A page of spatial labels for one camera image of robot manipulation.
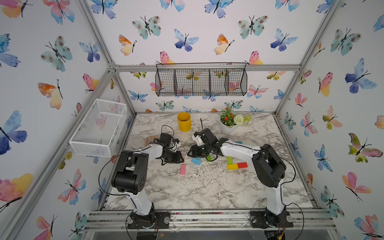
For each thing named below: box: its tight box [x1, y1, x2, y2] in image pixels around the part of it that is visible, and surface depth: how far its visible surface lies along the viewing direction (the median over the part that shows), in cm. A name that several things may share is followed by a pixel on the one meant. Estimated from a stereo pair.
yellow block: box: [228, 163, 239, 171], surface depth 93 cm
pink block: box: [180, 164, 187, 175], surface depth 93 cm
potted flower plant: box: [219, 107, 253, 135], surface depth 100 cm
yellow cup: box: [177, 112, 192, 132], surface depth 107 cm
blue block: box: [191, 158, 202, 166], surface depth 95 cm
